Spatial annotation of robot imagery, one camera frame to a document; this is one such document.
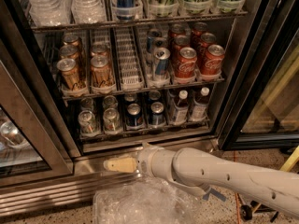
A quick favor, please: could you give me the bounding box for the gold can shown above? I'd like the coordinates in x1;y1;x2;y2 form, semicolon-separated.
57;58;85;91
91;55;114;88
59;45;82;63
91;44;109;57
63;34;82;49

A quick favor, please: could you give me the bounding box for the red coca-cola can back right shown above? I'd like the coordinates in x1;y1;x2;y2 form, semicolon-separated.
191;22;208;40

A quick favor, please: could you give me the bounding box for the slim red bull can middle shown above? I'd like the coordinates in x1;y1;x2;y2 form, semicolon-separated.
151;37;168;51

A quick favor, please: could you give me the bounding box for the red coca-cola can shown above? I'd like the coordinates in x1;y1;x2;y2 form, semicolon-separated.
200;44;225;76
191;22;208;40
168;23;186;40
175;47;197;78
172;35;190;60
199;33;217;56

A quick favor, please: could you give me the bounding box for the white cap bottle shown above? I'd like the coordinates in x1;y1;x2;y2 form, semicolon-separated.
170;90;189;124
189;87;209;121

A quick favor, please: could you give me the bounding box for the green can top left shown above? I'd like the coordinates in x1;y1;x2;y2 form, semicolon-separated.
148;0;177;18

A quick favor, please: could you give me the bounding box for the clear water bottle right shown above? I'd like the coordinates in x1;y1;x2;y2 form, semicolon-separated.
71;0;107;24

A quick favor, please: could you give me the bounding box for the red coca-cola can middle right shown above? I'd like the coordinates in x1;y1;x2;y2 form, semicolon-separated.
199;33;217;56

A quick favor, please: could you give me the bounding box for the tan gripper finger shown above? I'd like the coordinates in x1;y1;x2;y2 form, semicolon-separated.
103;157;137;173

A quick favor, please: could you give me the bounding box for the slim red bull can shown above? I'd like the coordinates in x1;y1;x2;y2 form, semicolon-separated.
147;28;162;53
152;48;170;81
151;37;168;51

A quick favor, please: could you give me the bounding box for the gold can front right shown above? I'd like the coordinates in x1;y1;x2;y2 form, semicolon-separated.
91;55;114;88

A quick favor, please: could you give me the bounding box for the glass fridge door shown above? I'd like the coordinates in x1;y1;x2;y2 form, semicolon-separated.
218;0;299;150
0;41;73;188

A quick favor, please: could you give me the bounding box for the red coca-cola can middle left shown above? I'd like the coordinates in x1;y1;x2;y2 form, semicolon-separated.
172;35;190;60

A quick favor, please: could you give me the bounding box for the blue tape cross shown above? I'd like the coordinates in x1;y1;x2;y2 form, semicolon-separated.
203;189;226;202

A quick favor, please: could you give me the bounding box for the red coca-cola can front left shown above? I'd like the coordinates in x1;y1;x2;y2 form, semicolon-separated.
175;47;197;78

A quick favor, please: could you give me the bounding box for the gold can front left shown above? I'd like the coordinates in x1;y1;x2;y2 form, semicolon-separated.
57;58;85;91

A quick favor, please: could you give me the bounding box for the clear water bottle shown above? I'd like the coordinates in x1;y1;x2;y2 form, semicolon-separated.
71;0;107;24
29;0;71;27

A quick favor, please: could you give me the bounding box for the silver can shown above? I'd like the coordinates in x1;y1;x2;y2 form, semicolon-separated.
78;110;99;134
79;97;95;113
103;108;121;132
102;95;118;110

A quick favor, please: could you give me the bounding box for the empty white can tray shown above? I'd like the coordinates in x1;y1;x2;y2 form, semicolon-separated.
114;27;144;91

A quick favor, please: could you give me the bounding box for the red coca-cola can front right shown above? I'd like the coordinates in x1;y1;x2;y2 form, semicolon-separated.
200;44;225;76

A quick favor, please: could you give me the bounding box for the clear water bottle left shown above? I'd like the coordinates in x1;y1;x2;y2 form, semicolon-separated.
29;0;71;27

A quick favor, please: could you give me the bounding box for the slim red bull can back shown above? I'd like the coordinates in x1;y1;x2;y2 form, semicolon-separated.
147;28;162;53

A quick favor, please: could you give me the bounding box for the left glass fridge door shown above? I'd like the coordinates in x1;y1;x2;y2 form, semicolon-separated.
0;41;73;188

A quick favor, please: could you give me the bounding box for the silver can front far left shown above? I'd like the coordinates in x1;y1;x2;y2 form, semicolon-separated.
78;110;99;134

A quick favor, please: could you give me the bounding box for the clear plastic bin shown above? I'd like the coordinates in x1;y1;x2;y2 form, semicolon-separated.
93;177;196;224

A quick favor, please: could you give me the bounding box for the white cap bottle left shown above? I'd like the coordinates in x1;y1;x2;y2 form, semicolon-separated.
170;90;189;124

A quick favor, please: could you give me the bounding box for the red coca-cola can back left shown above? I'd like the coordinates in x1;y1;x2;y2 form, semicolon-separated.
168;23;186;40

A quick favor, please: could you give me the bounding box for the stainless fridge base grille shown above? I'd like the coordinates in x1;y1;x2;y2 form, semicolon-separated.
0;137;223;217

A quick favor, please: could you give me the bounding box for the red bull can top shelf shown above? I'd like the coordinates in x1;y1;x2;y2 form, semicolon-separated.
116;0;135;21

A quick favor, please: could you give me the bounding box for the white cap bottle right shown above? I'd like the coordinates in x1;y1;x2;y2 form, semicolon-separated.
189;87;209;121

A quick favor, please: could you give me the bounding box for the gold can back left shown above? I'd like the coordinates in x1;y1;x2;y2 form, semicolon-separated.
63;34;82;49

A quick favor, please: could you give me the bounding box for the silver can back far left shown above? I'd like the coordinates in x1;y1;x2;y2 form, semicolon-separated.
79;97;95;113

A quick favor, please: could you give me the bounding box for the can behind left door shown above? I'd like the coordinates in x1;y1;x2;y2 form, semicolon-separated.
0;121;29;148

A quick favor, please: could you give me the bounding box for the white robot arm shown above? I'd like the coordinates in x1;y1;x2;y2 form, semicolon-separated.
104;143;299;218

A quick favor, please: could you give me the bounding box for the gold can middle left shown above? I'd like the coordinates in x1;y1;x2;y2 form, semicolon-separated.
59;45;82;63

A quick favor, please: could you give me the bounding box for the slim red bull can front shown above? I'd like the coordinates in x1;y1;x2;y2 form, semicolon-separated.
152;48;170;81

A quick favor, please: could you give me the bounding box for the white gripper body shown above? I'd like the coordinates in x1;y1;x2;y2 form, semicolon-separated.
136;143;181;183

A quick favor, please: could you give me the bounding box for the right glass fridge door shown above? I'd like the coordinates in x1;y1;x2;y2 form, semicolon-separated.
218;0;299;150

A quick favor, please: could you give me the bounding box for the gold can back right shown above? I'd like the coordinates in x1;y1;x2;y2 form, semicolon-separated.
91;44;109;57

